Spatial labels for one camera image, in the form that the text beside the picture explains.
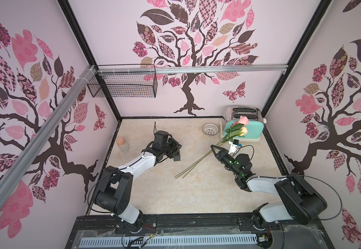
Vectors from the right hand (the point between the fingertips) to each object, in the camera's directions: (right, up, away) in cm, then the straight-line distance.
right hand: (210, 146), depth 81 cm
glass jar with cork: (-52, -2, +15) cm, 54 cm away
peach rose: (+17, +8, -2) cm, 19 cm away
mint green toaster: (+31, +11, +14) cm, 36 cm away
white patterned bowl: (+5, +9, +29) cm, 31 cm away
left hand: (-14, -1, +7) cm, 16 cm away
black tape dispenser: (-18, -7, +12) cm, 23 cm away
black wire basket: (-78, +62, +82) cm, 129 cm away
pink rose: (+16, +13, -4) cm, 21 cm away
